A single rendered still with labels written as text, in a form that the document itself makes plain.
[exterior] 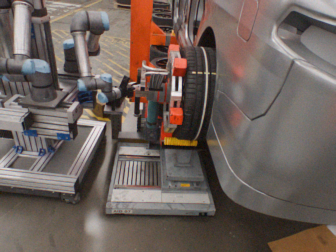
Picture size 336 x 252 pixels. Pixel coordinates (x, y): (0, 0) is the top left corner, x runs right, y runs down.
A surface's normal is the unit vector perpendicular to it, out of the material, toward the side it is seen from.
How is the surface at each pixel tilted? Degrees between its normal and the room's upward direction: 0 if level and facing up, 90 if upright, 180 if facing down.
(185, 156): 90
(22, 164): 0
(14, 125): 90
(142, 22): 90
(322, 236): 12
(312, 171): 96
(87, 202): 0
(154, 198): 0
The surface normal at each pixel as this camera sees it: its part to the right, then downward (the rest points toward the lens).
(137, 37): 0.06, 0.55
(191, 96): 0.10, 0.17
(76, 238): 0.11, -0.83
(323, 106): -0.44, 0.44
